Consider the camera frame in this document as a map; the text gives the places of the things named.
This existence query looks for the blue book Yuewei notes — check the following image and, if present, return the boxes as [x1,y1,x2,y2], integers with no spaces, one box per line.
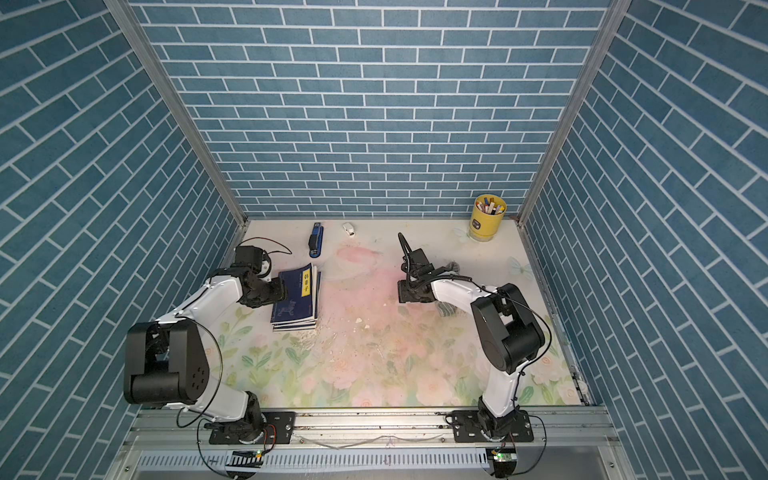
[271,272,323,333]

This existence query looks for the grey striped cleaning cloth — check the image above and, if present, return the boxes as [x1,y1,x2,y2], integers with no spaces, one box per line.
[436,261,460,318]

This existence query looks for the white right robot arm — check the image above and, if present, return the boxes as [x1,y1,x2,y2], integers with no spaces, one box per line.
[397,235,552,440]

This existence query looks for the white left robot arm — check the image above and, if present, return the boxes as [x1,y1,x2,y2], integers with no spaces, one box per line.
[123,246,286,444]

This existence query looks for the blue black stapler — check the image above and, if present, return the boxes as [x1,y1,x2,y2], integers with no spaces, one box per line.
[308,222,324,259]

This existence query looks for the yellow pen holder cup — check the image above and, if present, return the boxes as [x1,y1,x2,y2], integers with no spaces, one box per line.
[469,194,507,242]

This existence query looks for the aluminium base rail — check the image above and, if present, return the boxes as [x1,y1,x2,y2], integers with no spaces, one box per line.
[107,406,633,479]

